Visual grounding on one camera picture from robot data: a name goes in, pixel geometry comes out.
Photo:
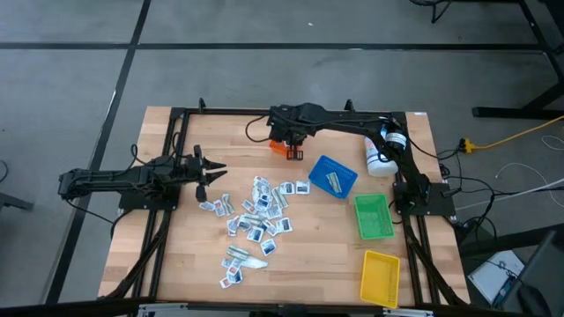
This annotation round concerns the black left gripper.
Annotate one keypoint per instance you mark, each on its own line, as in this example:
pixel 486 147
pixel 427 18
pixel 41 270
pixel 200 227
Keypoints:
pixel 201 174

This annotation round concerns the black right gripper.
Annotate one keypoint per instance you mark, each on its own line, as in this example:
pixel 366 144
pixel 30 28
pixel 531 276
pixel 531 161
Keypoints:
pixel 296 141

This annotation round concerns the blue plastic basket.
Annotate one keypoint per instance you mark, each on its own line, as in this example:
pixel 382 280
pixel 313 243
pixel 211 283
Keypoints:
pixel 324 174

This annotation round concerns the white printed wipe packet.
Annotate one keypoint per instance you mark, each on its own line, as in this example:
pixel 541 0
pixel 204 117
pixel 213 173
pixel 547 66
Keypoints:
pixel 269 227
pixel 274 212
pixel 227 263
pixel 287 188
pixel 255 233
pixel 244 222
pixel 261 180
pixel 232 226
pixel 284 225
pixel 236 276
pixel 256 193
pixel 206 206
pixel 302 187
pixel 268 247
pixel 264 201

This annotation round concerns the white red-print packet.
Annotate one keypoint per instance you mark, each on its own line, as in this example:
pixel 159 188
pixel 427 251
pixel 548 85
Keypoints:
pixel 249 206
pixel 225 283
pixel 219 208

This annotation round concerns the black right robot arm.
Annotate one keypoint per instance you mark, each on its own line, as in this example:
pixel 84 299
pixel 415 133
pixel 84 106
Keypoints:
pixel 352 123

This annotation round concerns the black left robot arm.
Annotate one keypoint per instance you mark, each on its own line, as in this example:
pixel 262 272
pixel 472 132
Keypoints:
pixel 110 178

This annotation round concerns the orange plastic basket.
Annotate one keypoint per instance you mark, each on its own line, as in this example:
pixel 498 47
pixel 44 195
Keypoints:
pixel 277 147

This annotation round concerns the white wipes canister blue label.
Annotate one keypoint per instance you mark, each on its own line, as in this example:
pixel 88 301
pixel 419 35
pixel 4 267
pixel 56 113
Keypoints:
pixel 379 167

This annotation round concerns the large white gauze packet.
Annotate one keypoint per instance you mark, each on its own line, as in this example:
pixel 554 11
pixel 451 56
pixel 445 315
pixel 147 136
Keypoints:
pixel 255 263

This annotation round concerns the green plastic basket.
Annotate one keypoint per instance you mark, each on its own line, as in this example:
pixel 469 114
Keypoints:
pixel 374 218

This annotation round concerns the yellow plastic basket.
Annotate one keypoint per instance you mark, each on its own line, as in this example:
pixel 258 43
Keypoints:
pixel 379 279

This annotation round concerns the black front crossbar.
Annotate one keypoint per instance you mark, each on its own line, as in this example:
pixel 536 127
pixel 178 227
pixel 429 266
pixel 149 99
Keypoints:
pixel 88 308

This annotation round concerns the black chair base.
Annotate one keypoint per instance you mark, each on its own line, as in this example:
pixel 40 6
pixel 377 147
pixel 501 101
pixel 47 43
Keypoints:
pixel 429 2
pixel 13 202

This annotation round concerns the black floor beam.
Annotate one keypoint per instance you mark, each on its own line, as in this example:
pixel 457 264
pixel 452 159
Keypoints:
pixel 506 241

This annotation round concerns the white paper box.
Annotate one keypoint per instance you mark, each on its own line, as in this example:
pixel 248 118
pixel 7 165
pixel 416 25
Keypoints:
pixel 493 275

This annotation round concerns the black monitor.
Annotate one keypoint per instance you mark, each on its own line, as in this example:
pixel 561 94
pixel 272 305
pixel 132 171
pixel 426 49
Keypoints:
pixel 546 268

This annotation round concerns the black handheld device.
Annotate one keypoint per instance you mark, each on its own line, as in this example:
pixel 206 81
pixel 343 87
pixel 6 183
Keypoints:
pixel 531 301

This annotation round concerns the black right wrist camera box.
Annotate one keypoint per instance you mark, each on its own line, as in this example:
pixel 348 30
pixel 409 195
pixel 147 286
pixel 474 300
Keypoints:
pixel 279 116

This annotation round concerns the black aluminium table frame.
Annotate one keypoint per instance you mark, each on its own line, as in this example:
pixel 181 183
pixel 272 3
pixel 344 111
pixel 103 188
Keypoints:
pixel 220 112

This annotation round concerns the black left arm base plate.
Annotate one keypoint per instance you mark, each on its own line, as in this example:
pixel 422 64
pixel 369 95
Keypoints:
pixel 132 203

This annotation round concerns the silver metal bracket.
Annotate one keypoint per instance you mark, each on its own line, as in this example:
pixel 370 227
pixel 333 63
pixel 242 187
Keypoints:
pixel 163 311
pixel 407 313

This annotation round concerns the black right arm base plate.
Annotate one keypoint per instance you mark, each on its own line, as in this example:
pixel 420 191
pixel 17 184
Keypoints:
pixel 440 202

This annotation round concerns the black desk leg frame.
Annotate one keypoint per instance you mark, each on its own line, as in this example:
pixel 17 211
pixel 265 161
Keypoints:
pixel 515 112

